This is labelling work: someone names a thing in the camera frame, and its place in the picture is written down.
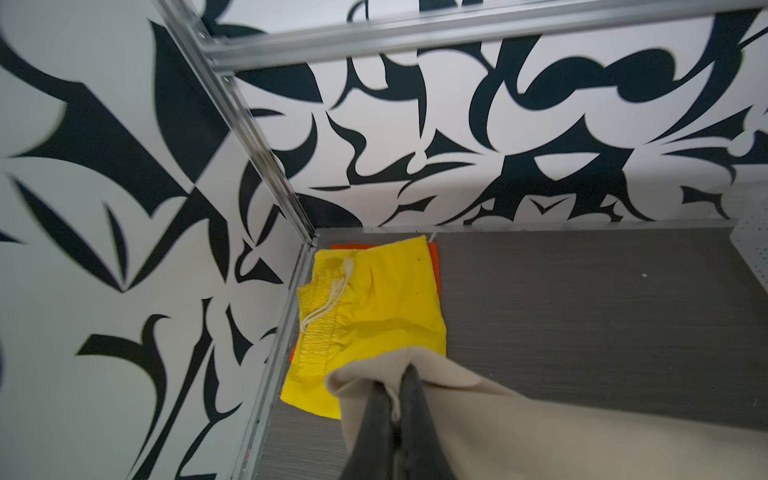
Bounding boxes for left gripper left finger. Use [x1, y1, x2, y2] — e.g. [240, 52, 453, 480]
[340, 382, 396, 480]

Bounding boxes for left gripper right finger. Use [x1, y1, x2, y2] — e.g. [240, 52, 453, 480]
[399, 365, 456, 479]

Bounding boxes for beige shorts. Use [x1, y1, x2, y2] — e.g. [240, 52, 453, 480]
[325, 348, 767, 479]

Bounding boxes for yellow shorts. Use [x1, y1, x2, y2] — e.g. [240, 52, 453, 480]
[280, 235, 449, 421]

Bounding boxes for orange shorts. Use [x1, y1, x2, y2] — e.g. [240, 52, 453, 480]
[287, 241, 443, 364]

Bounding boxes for white laundry basket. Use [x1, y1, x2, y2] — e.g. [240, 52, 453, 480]
[730, 199, 768, 290]

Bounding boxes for aluminium cage frame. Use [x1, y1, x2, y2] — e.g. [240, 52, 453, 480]
[149, 0, 768, 480]

